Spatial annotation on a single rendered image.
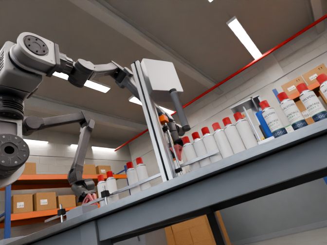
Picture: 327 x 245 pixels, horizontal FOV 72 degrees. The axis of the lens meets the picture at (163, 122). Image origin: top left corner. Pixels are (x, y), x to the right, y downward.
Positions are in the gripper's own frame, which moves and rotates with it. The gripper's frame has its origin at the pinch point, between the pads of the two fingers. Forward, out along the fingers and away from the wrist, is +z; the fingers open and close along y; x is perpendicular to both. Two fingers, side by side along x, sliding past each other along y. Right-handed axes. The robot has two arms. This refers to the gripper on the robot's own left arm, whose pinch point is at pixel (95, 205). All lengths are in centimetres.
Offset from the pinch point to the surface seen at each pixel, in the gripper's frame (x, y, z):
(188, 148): -51, -2, 33
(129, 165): -28.6, -1.2, 7.7
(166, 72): -79, -9, 7
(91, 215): -23, -46, 36
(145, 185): -25.6, -2.1, 22.1
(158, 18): -203, 161, -189
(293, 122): -79, -1, 65
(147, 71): -74, -18, 3
